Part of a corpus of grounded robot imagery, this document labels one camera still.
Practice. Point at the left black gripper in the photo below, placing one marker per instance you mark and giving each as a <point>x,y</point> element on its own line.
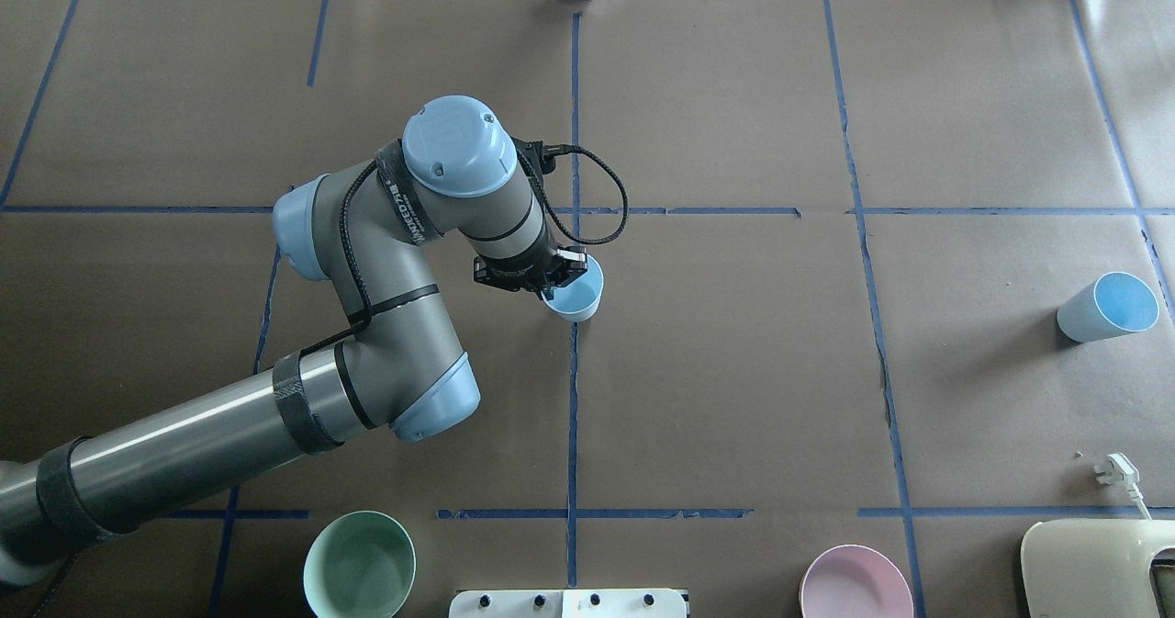
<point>525,272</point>

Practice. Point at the light blue plastic cup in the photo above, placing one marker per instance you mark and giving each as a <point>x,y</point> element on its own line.
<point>580,299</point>

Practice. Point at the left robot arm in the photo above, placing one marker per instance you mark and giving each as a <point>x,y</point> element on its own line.
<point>399,363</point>

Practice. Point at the white mounting pillar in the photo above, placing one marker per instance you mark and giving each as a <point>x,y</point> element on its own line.
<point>622,602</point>

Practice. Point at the green bowl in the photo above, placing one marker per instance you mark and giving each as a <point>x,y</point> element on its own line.
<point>363,564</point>

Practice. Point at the pink bowl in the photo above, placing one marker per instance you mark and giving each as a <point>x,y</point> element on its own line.
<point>854,581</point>

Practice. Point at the cream toaster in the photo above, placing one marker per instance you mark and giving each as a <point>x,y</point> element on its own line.
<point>1084,567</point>

